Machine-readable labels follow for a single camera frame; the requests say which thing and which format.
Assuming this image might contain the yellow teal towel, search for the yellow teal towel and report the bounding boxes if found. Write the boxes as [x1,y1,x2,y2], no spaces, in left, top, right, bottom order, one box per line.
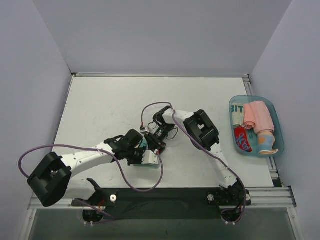
[133,139,159,167]

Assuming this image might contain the red blue patterned towel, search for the red blue patterned towel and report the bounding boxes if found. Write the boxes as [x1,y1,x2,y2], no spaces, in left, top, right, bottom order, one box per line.
[234,126,252,153]

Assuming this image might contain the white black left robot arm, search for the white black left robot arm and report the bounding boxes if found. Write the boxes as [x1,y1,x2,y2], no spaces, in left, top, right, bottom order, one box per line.
[27,129,147,207]

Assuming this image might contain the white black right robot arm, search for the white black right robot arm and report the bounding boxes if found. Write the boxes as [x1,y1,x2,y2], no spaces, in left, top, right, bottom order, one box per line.
[140,105,251,205]

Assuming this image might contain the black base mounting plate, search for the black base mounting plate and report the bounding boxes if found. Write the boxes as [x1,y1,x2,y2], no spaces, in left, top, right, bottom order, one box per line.
[71,187,252,223]

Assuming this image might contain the white rolled towel blue letters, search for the white rolled towel blue letters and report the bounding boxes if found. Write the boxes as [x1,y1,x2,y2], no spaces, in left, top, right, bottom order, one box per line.
[230,102,245,128]

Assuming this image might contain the pink rolled towel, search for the pink rolled towel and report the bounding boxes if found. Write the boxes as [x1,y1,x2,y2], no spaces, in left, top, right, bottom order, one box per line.
[242,100,275,134]

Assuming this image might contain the peach blue rolled towel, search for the peach blue rolled towel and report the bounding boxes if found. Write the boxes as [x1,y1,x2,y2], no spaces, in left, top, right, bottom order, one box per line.
[257,131,279,155]

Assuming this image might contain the blue plastic basket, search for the blue plastic basket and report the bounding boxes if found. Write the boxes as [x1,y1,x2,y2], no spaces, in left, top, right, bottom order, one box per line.
[229,95,285,158]

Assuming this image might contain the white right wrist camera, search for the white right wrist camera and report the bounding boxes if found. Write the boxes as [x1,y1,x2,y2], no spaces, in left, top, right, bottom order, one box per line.
[139,126,149,134]

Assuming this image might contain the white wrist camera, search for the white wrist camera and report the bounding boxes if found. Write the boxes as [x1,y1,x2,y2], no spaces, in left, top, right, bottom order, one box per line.
[141,150,159,166]
[139,126,149,134]

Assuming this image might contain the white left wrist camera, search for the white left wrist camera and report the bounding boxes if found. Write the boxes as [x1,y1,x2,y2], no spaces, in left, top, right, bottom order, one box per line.
[141,150,159,166]

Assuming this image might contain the aluminium right frame rail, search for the aluminium right frame rail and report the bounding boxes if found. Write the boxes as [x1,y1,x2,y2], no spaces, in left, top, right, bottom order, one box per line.
[242,74,284,188]

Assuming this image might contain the aluminium frame rail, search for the aluminium frame rail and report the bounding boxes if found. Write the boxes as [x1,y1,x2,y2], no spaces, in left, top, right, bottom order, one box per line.
[242,74,284,188]
[27,187,297,210]

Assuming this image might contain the aluminium front frame rail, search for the aluminium front frame rail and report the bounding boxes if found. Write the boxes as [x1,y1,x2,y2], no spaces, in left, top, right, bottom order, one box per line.
[27,187,297,210]

